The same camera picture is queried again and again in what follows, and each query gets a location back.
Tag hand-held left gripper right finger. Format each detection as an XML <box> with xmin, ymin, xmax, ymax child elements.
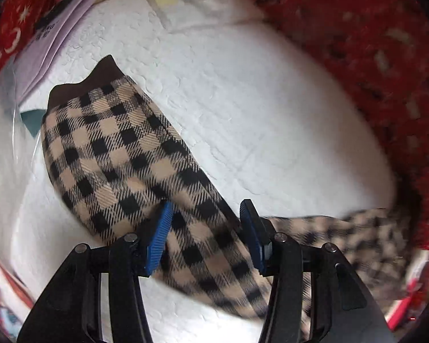
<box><xmin>239</xmin><ymin>199</ymin><xmax>396</xmax><ymax>343</ymax></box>

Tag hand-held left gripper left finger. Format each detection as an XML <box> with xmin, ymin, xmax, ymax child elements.
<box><xmin>17</xmin><ymin>201</ymin><xmax>174</xmax><ymax>343</ymax></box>

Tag beige black checkered garment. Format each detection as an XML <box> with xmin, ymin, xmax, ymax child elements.
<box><xmin>41</xmin><ymin>54</ymin><xmax>415</xmax><ymax>320</ymax></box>

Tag red packaged item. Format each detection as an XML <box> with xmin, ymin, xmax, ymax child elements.
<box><xmin>385</xmin><ymin>246</ymin><xmax>429</xmax><ymax>333</ymax></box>

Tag teal triangular piece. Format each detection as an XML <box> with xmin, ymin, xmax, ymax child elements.
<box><xmin>20</xmin><ymin>109</ymin><xmax>45</xmax><ymax>138</ymax></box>

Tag colourful printed cloth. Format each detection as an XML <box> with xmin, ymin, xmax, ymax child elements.
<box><xmin>0</xmin><ymin>250</ymin><xmax>33</xmax><ymax>340</ymax></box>

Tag clear plastic bag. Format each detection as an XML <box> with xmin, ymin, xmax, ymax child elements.
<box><xmin>0</xmin><ymin>61</ymin><xmax>48</xmax><ymax>186</ymax></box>

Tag red patterned blanket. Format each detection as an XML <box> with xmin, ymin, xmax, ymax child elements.
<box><xmin>232</xmin><ymin>0</ymin><xmax>429</xmax><ymax>251</ymax></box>

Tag red star print cloth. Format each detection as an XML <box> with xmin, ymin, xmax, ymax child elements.
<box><xmin>0</xmin><ymin>0</ymin><xmax>122</xmax><ymax>93</ymax></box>

